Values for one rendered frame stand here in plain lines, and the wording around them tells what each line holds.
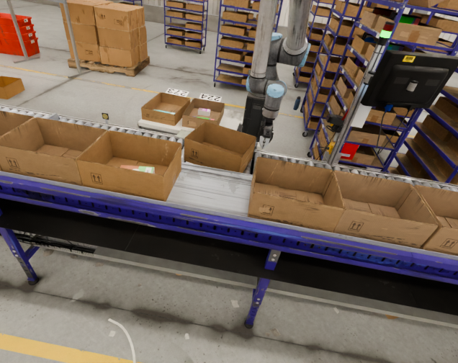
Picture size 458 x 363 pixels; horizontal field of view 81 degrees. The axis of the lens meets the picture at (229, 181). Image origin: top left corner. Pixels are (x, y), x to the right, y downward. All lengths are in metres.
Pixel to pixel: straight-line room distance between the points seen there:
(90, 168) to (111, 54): 4.59
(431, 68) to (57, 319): 2.60
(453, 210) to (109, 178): 1.72
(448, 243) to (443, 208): 0.32
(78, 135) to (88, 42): 4.41
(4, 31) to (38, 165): 5.62
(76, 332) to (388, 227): 1.77
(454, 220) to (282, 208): 0.99
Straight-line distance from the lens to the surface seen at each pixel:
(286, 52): 1.92
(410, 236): 1.43
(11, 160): 1.57
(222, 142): 1.96
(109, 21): 5.69
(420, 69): 1.89
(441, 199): 1.75
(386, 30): 1.85
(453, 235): 1.49
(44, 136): 1.80
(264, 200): 1.17
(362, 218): 1.29
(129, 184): 1.29
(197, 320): 1.94
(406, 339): 2.38
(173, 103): 2.59
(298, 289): 1.85
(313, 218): 1.25
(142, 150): 1.52
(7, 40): 6.99
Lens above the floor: 1.77
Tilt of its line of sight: 38 degrees down
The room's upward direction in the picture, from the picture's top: 9 degrees clockwise
